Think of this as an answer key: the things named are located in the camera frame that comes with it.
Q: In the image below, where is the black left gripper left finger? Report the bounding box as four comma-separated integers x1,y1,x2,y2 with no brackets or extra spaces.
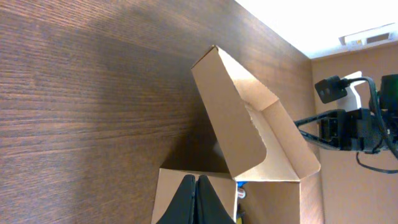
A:
157,174,196,224

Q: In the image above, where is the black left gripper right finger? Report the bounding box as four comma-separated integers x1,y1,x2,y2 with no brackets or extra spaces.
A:
196,175,236,224

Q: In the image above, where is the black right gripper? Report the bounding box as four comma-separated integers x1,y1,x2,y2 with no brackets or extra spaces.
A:
294,109,389,153

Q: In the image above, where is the yellow highlighter black cap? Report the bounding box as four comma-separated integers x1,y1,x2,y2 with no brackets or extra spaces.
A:
236,212,245,224

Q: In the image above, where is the blue cap whiteboard marker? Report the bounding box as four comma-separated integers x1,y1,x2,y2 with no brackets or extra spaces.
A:
237,181,247,199

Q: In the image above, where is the brown cardboard box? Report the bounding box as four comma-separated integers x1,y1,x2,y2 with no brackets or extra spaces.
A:
152,45,324,223

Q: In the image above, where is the white ceiling light fixture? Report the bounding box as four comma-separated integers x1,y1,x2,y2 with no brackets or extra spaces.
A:
339,23,397,51

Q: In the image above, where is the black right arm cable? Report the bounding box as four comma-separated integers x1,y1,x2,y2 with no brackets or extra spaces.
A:
340,76,398,174

